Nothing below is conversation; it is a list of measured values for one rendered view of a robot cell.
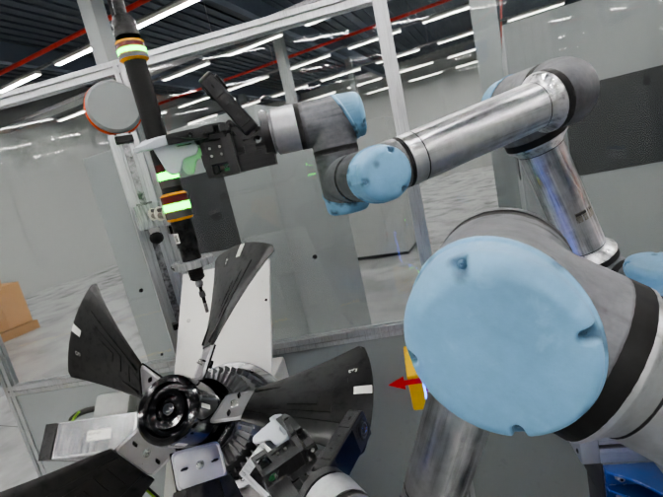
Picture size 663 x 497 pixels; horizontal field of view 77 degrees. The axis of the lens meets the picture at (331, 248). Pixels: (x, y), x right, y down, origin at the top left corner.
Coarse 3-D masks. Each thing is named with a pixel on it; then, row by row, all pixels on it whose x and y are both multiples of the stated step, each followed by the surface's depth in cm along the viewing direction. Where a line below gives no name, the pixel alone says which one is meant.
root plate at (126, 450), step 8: (136, 432) 75; (128, 440) 75; (136, 440) 76; (144, 440) 76; (120, 448) 75; (128, 448) 75; (136, 448) 76; (144, 448) 76; (152, 448) 77; (160, 448) 77; (168, 448) 78; (128, 456) 76; (136, 456) 76; (152, 456) 77; (160, 456) 78; (168, 456) 78; (136, 464) 76; (144, 464) 77; (152, 464) 77; (160, 464) 78; (144, 472) 77; (152, 472) 78
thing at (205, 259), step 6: (168, 222) 74; (168, 228) 72; (180, 258) 74; (198, 258) 71; (204, 258) 70; (210, 258) 71; (174, 264) 70; (180, 264) 69; (186, 264) 68; (192, 264) 69; (198, 264) 69; (204, 264) 70; (174, 270) 69; (180, 270) 69; (186, 270) 69
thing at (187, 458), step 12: (204, 444) 76; (216, 444) 77; (180, 456) 73; (192, 456) 74; (204, 456) 75; (216, 456) 76; (180, 468) 71; (192, 468) 72; (204, 468) 73; (216, 468) 75; (180, 480) 70; (192, 480) 71; (204, 480) 72
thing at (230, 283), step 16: (224, 256) 96; (240, 256) 89; (256, 256) 85; (224, 272) 92; (240, 272) 85; (256, 272) 82; (224, 288) 88; (240, 288) 82; (224, 304) 83; (208, 320) 90; (224, 320) 80; (208, 336) 84
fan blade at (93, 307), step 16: (96, 288) 89; (80, 304) 91; (96, 304) 88; (80, 320) 90; (96, 320) 87; (112, 320) 85; (80, 336) 90; (96, 336) 87; (112, 336) 84; (96, 352) 88; (112, 352) 85; (128, 352) 82; (80, 368) 92; (96, 368) 89; (112, 368) 86; (128, 368) 83; (112, 384) 88; (128, 384) 85
